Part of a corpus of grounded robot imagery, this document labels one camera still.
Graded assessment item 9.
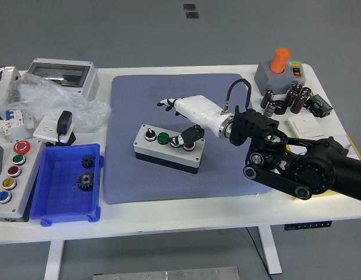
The grey metal plate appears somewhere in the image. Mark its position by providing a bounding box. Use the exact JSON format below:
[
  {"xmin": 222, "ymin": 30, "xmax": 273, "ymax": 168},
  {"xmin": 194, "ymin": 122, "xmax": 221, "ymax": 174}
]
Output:
[{"xmin": 92, "ymin": 265, "xmax": 240, "ymax": 280}]

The orange cylinder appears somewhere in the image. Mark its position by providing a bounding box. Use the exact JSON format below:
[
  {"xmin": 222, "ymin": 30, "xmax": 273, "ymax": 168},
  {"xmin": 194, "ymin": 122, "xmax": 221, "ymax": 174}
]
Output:
[{"xmin": 269, "ymin": 47, "xmax": 291, "ymax": 74}]

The grey-blue textured mat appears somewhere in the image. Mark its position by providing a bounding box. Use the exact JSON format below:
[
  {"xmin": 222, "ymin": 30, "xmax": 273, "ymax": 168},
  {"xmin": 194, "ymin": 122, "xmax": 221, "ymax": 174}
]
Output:
[{"xmin": 103, "ymin": 72, "xmax": 274, "ymax": 205}]

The grey box with red switch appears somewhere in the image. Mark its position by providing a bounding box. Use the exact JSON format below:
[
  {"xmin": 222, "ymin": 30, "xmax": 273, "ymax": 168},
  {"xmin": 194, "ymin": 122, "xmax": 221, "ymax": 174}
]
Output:
[{"xmin": 254, "ymin": 60, "xmax": 307, "ymax": 96}]

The black power adapter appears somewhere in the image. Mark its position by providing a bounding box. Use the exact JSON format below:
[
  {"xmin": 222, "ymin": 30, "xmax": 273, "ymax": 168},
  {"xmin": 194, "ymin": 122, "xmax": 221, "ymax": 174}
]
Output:
[{"xmin": 45, "ymin": 110, "xmax": 77, "ymax": 146}]

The capacitor with grey print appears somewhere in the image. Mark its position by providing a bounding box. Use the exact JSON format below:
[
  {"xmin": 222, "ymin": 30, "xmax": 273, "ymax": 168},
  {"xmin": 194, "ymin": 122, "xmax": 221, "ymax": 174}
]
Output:
[{"xmin": 263, "ymin": 100, "xmax": 278, "ymax": 118}]

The white circuit breaker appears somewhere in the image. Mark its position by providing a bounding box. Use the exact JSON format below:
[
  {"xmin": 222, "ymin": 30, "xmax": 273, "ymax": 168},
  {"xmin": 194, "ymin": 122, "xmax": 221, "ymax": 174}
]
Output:
[{"xmin": 0, "ymin": 108, "xmax": 35, "ymax": 138}]

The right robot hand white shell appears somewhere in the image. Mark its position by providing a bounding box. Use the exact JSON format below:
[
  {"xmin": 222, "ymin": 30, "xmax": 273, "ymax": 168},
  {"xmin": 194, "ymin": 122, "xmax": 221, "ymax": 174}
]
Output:
[{"xmin": 156, "ymin": 94, "xmax": 230, "ymax": 147}]

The white wall socket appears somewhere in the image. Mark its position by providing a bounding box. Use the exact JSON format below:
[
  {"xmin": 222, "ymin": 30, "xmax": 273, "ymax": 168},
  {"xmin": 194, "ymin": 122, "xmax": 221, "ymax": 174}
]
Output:
[{"xmin": 33, "ymin": 116, "xmax": 78, "ymax": 141}]

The grey enclosure with clear lid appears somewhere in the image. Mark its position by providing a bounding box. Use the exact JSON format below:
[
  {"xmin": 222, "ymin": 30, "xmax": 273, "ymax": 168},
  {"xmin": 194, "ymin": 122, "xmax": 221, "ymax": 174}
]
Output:
[{"xmin": 26, "ymin": 57, "xmax": 100, "ymax": 102}]

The blue plastic bin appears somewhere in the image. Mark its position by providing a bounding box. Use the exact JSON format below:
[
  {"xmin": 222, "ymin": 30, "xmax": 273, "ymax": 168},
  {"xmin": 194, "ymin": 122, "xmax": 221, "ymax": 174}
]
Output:
[{"xmin": 29, "ymin": 142, "xmax": 105, "ymax": 227}]

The white table leg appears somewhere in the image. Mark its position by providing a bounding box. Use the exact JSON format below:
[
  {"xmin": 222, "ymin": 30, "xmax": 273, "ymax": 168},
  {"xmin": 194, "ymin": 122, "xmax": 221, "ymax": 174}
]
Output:
[
  {"xmin": 258, "ymin": 226, "xmax": 283, "ymax": 275},
  {"xmin": 43, "ymin": 240, "xmax": 66, "ymax": 280}
]

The small black gear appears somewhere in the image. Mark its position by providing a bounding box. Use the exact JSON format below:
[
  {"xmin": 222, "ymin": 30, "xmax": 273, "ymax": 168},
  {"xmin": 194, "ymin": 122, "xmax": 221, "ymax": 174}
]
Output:
[{"xmin": 81, "ymin": 156, "xmax": 96, "ymax": 170}]

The black module with green terminal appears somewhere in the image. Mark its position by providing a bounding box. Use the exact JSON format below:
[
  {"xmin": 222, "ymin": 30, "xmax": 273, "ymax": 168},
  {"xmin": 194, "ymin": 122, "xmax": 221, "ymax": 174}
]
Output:
[{"xmin": 304, "ymin": 93, "xmax": 334, "ymax": 118}]

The black ring part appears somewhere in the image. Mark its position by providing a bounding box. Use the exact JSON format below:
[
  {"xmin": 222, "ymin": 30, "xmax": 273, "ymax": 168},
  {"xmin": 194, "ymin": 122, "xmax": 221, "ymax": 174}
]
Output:
[{"xmin": 274, "ymin": 100, "xmax": 288, "ymax": 115}]

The grey four-control button box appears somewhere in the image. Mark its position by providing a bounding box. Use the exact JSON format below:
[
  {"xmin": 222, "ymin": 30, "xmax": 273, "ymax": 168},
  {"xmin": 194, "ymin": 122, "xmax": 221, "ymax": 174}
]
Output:
[{"xmin": 133, "ymin": 124, "xmax": 206, "ymax": 175}]

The clear crumpled plastic bag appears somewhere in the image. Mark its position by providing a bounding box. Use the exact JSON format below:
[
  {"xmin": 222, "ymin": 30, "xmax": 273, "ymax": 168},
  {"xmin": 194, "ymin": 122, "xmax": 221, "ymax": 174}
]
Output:
[{"xmin": 2, "ymin": 72, "xmax": 113, "ymax": 131}]

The yellow and white carton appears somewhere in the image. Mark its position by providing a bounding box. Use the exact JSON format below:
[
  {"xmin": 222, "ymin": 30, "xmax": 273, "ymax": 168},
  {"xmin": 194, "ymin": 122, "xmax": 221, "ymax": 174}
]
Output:
[{"xmin": 285, "ymin": 134, "xmax": 361, "ymax": 201}]

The grey five-button control box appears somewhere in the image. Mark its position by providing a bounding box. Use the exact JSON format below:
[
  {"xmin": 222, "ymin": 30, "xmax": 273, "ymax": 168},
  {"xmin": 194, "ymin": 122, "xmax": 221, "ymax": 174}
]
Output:
[{"xmin": 0, "ymin": 139, "xmax": 44, "ymax": 223}]

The white wall switch plate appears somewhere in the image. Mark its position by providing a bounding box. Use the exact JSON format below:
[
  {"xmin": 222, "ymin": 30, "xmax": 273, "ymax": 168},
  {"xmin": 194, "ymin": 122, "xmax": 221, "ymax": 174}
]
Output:
[{"xmin": 287, "ymin": 113, "xmax": 325, "ymax": 139}]

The black table control panel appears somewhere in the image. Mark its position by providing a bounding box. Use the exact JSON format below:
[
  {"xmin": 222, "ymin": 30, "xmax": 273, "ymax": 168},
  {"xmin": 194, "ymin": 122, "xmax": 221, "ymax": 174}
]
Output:
[{"xmin": 284, "ymin": 220, "xmax": 333, "ymax": 231}]

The large black gear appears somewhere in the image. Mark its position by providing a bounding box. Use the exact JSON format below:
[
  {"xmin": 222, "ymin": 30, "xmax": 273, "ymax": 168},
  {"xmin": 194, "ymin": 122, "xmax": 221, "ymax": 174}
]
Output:
[{"xmin": 76, "ymin": 171, "xmax": 95, "ymax": 193}]

